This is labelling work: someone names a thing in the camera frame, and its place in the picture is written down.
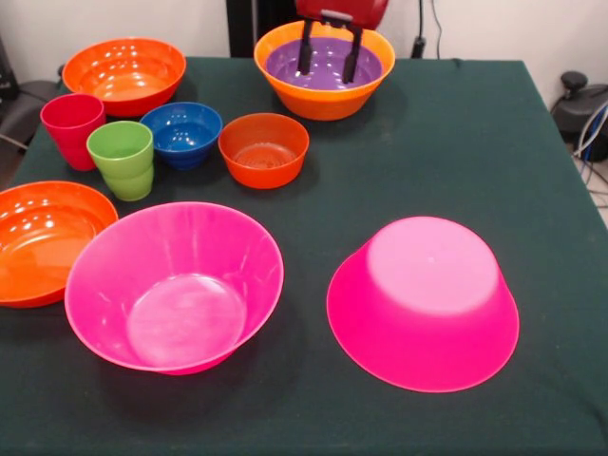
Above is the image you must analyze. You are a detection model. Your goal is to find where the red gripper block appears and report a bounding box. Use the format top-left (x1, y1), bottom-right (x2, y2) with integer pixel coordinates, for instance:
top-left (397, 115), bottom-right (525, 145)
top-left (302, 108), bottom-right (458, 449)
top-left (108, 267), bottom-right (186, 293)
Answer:
top-left (294, 0), bottom-right (390, 86)

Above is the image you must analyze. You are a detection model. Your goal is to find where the purple bowl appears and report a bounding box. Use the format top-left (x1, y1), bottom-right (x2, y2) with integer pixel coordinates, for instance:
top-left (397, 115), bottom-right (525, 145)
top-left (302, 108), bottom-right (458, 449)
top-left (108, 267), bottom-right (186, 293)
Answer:
top-left (265, 37), bottom-right (384, 92)

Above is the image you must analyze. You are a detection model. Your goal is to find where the orange bowl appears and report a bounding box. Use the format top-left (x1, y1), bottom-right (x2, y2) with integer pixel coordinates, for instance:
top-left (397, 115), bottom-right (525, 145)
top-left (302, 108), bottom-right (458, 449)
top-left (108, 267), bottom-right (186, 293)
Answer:
top-left (253, 19), bottom-right (396, 122)

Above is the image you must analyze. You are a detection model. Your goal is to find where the deep red-orange bowl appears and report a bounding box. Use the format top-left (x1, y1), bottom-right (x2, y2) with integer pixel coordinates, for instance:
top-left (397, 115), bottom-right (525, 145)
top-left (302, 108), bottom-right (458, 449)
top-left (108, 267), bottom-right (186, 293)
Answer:
top-left (62, 37), bottom-right (187, 118)

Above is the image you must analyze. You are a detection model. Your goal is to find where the pink bowl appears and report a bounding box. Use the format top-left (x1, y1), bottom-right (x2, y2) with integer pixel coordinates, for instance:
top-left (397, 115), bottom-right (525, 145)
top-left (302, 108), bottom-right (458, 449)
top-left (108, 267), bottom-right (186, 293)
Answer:
top-left (326, 216), bottom-right (521, 394)
top-left (64, 201), bottom-right (285, 376)

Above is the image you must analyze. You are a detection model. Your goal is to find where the dark green tablecloth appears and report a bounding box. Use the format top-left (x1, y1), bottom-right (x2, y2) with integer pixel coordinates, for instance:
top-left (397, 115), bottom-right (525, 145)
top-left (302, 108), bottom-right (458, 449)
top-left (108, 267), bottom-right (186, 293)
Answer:
top-left (0, 56), bottom-right (608, 456)

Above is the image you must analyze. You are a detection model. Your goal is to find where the small red bowl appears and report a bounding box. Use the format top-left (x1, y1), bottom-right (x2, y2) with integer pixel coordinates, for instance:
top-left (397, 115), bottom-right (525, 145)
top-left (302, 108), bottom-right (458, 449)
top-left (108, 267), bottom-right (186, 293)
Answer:
top-left (218, 112), bottom-right (311, 190)

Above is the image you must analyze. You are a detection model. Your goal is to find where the blue bowl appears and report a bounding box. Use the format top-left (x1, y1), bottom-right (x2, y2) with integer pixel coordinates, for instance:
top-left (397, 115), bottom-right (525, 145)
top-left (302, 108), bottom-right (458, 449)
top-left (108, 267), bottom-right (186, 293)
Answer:
top-left (139, 102), bottom-right (224, 171)

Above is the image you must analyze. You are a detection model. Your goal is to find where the green cup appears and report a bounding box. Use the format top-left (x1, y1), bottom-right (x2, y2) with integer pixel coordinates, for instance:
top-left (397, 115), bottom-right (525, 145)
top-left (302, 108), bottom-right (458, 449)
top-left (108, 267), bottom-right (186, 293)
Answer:
top-left (85, 120), bottom-right (155, 202)

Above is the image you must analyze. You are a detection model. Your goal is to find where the red cup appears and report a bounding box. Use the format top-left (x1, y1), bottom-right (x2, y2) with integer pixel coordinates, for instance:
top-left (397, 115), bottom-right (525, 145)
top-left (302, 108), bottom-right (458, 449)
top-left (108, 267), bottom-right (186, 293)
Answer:
top-left (40, 93), bottom-right (106, 172)

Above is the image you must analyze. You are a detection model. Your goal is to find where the shallow red-orange bowl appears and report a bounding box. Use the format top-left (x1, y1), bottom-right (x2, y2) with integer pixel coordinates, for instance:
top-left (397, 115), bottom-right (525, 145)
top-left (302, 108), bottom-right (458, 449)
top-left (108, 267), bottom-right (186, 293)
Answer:
top-left (0, 180), bottom-right (120, 309)

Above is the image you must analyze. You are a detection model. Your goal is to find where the black cable with plug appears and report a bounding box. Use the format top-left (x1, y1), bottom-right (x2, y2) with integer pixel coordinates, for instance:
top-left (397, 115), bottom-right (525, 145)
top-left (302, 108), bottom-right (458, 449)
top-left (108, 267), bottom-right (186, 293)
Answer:
top-left (410, 0), bottom-right (428, 59)

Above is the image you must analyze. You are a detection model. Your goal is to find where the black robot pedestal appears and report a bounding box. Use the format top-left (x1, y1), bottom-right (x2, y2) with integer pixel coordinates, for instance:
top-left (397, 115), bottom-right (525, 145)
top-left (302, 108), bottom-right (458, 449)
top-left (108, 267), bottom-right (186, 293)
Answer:
top-left (226, 0), bottom-right (376, 59)

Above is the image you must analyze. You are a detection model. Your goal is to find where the white cable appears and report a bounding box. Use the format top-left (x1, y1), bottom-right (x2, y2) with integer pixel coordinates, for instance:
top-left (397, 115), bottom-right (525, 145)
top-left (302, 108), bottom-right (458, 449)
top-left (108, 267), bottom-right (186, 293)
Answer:
top-left (573, 104), bottom-right (608, 191)

